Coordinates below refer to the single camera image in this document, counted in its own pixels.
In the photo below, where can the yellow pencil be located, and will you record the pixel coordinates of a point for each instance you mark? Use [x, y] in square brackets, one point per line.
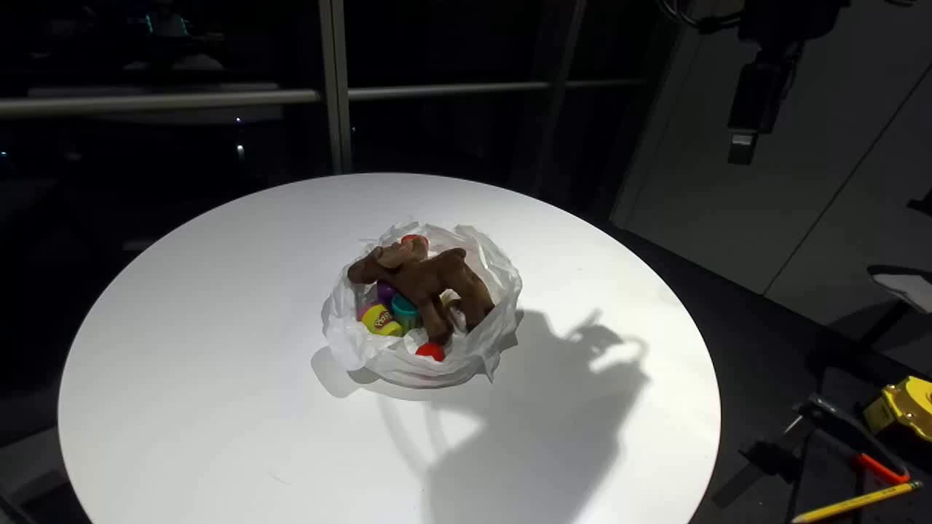
[856, 502]

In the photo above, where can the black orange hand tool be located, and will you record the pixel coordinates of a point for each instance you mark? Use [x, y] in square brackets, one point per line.
[816, 418]

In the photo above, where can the purple lid play-doh tub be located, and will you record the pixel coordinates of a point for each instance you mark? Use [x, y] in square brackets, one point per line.
[386, 293]

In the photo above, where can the metal window railing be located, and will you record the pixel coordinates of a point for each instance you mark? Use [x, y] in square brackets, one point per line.
[336, 93]

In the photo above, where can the yellow tool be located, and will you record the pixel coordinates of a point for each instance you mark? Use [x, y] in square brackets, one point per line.
[903, 402]

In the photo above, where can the brown plush moose toy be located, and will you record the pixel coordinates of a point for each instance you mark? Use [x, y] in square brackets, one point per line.
[422, 277]

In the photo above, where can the white plastic bag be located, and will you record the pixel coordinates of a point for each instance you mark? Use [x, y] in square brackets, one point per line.
[466, 350]

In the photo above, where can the teal lid play-doh tub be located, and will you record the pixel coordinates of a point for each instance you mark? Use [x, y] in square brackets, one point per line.
[405, 313]

